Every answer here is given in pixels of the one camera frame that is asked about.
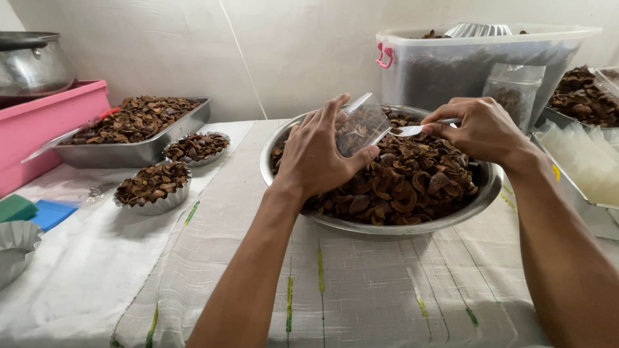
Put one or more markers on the person's right fingers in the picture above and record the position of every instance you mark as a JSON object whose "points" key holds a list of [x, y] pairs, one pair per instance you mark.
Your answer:
{"points": [[445, 122]]}

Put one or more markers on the filled clear plastic pouch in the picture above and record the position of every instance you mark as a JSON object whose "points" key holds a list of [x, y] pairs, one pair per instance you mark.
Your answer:
{"points": [[513, 96]]}

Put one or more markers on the white plastic spoon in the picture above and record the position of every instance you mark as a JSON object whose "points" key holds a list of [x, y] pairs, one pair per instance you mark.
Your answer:
{"points": [[416, 128]]}

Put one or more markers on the large round steel bowl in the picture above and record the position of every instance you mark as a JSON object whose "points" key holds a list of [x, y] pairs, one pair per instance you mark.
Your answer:
{"points": [[387, 227]]}

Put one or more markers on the small clear plastic bag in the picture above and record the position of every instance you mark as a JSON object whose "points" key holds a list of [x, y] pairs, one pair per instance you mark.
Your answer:
{"points": [[360, 126]]}

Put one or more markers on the person's right hand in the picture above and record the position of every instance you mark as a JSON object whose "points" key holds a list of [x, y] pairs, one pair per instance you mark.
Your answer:
{"points": [[483, 129]]}

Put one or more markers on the steel tray of empty pouches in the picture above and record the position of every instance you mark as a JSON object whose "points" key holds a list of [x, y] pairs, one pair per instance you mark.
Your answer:
{"points": [[580, 169]]}

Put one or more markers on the person's left hand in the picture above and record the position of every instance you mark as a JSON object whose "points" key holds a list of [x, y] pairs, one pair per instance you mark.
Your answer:
{"points": [[309, 159]]}

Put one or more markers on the green sponge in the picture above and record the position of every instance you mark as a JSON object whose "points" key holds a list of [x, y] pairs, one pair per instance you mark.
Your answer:
{"points": [[16, 209]]}

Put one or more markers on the pink plastic crate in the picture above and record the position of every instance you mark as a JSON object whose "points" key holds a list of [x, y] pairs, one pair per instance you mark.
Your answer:
{"points": [[43, 126]]}

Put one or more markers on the heap of brown dried shells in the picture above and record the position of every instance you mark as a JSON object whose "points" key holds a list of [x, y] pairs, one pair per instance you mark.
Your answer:
{"points": [[406, 183]]}

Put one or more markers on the white striped table cloth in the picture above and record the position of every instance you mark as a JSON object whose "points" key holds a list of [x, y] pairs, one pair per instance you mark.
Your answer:
{"points": [[367, 290]]}

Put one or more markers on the empty fluted foil cup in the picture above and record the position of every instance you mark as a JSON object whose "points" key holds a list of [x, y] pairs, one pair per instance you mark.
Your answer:
{"points": [[15, 251]]}

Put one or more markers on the blue cloth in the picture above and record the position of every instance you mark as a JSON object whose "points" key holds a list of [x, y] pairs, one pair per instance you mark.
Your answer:
{"points": [[52, 213]]}

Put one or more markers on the white plain cloth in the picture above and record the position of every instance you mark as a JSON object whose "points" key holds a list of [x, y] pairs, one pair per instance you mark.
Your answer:
{"points": [[82, 270]]}

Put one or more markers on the rectangular steel tray with shells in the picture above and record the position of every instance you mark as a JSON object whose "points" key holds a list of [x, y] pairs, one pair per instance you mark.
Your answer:
{"points": [[140, 130]]}

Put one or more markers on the steel cooking pot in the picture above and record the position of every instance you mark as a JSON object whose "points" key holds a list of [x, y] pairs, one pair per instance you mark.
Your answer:
{"points": [[34, 63]]}

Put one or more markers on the steel tray heaped with shells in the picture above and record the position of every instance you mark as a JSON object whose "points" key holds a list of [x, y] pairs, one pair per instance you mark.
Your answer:
{"points": [[582, 99]]}

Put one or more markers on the clear plastic storage tub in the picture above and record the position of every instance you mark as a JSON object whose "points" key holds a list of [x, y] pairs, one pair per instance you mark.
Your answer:
{"points": [[449, 67]]}

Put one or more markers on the fluted foil cup with shells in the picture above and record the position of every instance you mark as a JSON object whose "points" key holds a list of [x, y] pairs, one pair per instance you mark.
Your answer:
{"points": [[197, 148], [154, 187]]}

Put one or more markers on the fluted metal mould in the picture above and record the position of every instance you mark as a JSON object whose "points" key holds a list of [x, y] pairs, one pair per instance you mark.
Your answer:
{"points": [[478, 30]]}

